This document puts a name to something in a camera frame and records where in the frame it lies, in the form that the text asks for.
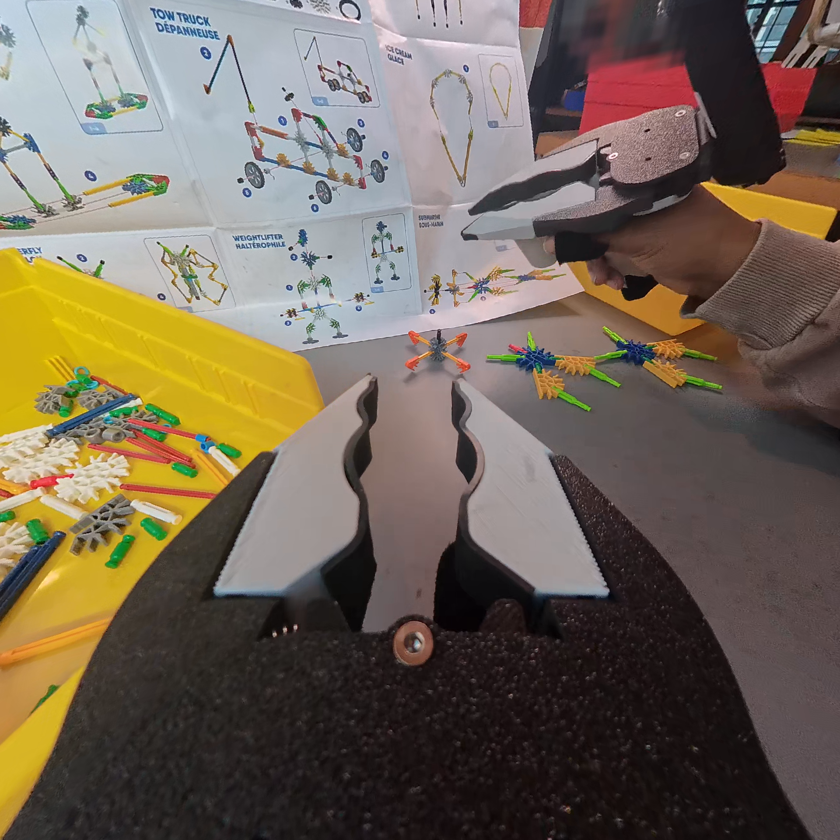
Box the yellow bin with black pieces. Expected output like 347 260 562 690
567 182 840 337

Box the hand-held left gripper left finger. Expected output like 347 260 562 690
214 374 380 632

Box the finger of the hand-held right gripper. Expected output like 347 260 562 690
467 140 602 215
461 180 602 268

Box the grey desk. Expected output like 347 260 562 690
298 289 840 840

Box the orange grey star assembly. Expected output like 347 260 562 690
404 328 471 374

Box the person's right hand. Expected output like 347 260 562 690
543 186 763 309

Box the blue yellow green star assembly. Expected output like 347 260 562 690
486 331 622 413
602 325 723 393

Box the pile of colourful building pieces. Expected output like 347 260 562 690
0 357 245 713

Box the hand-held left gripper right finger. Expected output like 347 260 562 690
450 378 611 634

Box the paper instruction poster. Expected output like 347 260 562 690
0 0 586 353

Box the yellow bin with colourful pieces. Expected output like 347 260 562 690
0 248 326 809

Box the red cushioned seat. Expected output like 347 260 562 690
586 61 819 137

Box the person's right forearm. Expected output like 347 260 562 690
680 218 840 429

